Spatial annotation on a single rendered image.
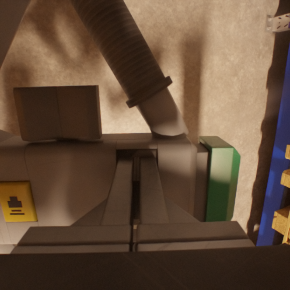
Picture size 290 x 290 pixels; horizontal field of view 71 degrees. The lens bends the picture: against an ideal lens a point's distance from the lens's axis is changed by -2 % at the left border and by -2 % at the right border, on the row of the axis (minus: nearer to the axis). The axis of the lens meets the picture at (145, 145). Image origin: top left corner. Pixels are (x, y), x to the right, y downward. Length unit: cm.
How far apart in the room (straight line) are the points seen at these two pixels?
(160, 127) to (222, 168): 6
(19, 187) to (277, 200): 183
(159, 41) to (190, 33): 21
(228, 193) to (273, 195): 172
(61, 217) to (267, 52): 176
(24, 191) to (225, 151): 16
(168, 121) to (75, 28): 100
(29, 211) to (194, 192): 14
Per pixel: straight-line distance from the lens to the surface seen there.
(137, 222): 18
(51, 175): 18
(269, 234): 208
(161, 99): 16
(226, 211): 20
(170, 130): 16
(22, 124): 18
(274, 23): 187
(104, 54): 17
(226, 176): 18
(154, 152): 16
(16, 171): 19
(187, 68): 134
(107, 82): 113
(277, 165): 182
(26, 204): 19
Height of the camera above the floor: 110
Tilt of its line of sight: 62 degrees down
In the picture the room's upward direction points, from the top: 122 degrees clockwise
